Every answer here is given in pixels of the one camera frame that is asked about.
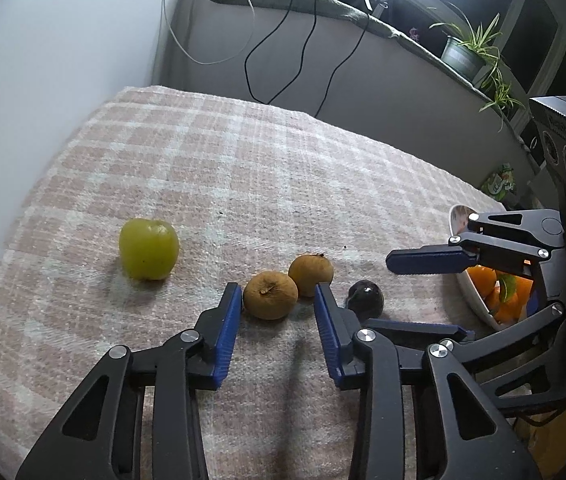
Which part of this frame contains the dark purple plum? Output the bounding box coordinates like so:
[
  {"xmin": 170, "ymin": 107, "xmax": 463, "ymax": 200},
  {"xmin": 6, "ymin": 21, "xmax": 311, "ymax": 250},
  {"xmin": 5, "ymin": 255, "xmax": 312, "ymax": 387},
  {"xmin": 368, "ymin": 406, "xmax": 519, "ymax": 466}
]
[{"xmin": 345, "ymin": 280, "xmax": 385, "ymax": 322}]

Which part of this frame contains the green snack packet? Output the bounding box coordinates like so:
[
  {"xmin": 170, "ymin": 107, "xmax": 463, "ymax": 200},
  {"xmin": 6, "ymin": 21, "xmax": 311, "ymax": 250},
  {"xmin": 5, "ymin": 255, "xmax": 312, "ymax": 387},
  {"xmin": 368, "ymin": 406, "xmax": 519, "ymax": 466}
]
[{"xmin": 480, "ymin": 162, "xmax": 516, "ymax": 202}]

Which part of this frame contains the orange in bowl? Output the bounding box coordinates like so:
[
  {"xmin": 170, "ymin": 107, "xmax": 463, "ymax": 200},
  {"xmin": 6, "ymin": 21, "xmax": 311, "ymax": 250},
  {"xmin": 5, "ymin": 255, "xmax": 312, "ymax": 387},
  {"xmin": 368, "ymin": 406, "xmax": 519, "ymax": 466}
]
[{"xmin": 467, "ymin": 266, "xmax": 533, "ymax": 325}]

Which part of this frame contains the white ceramic bowl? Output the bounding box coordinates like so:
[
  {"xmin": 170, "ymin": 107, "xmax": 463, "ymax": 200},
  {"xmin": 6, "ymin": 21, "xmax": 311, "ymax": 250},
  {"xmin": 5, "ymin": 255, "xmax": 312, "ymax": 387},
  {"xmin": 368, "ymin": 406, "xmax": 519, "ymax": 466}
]
[{"xmin": 449, "ymin": 204, "xmax": 511, "ymax": 330}]

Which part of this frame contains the brown round fruit far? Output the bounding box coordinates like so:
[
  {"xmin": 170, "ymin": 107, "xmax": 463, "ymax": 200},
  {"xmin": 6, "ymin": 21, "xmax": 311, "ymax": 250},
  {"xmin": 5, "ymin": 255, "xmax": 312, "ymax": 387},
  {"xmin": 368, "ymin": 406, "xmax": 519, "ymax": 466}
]
[{"xmin": 288, "ymin": 254, "xmax": 334, "ymax": 298}]

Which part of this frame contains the brown round fruit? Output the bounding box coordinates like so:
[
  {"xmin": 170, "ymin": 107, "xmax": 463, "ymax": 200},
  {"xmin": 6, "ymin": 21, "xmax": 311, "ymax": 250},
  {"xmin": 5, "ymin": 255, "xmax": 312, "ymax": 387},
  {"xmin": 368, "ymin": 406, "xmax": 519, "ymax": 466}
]
[
  {"xmin": 243, "ymin": 271, "xmax": 299, "ymax": 321},
  {"xmin": 288, "ymin": 254, "xmax": 334, "ymax": 298}
]

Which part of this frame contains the brown round fruit near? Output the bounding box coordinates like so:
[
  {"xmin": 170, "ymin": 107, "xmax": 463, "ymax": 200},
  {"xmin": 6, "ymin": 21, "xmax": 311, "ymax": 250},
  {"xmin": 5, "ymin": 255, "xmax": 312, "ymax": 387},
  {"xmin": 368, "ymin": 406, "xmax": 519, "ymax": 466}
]
[{"xmin": 243, "ymin": 271, "xmax": 299, "ymax": 321}]

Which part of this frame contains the potted spider plant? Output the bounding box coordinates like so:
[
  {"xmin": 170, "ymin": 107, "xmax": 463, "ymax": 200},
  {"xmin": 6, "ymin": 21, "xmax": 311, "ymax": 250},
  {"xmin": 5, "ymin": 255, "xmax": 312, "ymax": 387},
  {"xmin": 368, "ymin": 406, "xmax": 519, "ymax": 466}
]
[{"xmin": 428, "ymin": 2, "xmax": 529, "ymax": 130}]

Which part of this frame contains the green apple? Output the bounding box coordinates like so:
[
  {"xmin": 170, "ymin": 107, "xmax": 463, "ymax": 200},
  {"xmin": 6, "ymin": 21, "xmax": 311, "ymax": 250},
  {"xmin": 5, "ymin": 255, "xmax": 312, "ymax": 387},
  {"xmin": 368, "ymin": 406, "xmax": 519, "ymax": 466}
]
[{"xmin": 119, "ymin": 218, "xmax": 180, "ymax": 281}]

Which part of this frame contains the pink plaid tablecloth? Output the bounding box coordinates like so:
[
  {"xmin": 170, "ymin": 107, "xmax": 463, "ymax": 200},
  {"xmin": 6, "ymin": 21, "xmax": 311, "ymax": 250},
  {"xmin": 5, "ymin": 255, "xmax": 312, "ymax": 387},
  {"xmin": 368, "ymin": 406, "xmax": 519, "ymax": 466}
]
[{"xmin": 0, "ymin": 87, "xmax": 496, "ymax": 478}]

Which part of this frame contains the black cable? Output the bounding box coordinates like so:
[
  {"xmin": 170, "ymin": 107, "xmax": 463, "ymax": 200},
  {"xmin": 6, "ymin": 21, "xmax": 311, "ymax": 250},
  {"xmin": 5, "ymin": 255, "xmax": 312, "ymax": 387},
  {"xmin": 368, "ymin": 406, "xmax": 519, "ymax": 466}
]
[
  {"xmin": 244, "ymin": 0, "xmax": 320, "ymax": 106},
  {"xmin": 312, "ymin": 0, "xmax": 372, "ymax": 118}
]

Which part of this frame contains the white cable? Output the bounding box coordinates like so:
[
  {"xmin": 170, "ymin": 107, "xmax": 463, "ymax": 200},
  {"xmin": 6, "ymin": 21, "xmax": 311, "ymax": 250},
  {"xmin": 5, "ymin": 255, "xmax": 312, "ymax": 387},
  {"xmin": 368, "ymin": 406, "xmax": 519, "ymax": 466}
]
[{"xmin": 160, "ymin": 0, "xmax": 257, "ymax": 66}]

